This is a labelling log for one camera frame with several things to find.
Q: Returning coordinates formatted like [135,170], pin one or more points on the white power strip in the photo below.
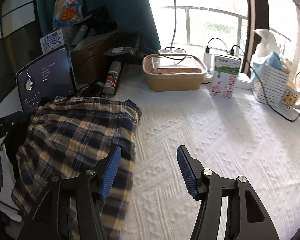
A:
[172,51]

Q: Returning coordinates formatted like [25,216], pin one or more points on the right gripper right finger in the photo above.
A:
[247,217]

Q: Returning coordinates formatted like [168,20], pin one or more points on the small tube bottle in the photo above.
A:
[112,78]

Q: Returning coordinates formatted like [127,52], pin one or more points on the white cartoon mug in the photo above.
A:
[291,96]

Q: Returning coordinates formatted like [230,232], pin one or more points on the white crumpled tissue bag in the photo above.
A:
[267,45]

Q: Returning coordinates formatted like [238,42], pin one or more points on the colourful snack bag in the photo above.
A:
[66,13]

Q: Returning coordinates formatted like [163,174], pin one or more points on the milk carton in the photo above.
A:
[225,73]

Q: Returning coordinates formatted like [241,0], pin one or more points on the balcony railing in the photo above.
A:
[196,25]

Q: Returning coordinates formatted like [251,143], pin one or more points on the tablet with dark screen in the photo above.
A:
[46,77]

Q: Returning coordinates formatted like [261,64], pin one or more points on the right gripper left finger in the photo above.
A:
[50,216]

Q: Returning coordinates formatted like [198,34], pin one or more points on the brown food container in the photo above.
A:
[175,73]

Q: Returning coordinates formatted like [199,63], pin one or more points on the blue plaid pants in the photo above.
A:
[67,137]

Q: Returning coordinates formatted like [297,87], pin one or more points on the teal curtain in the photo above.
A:
[130,16]

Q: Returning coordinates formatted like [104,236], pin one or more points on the white charger adapter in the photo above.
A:
[207,59]

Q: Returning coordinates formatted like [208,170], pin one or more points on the white perforated basket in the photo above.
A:
[268,83]

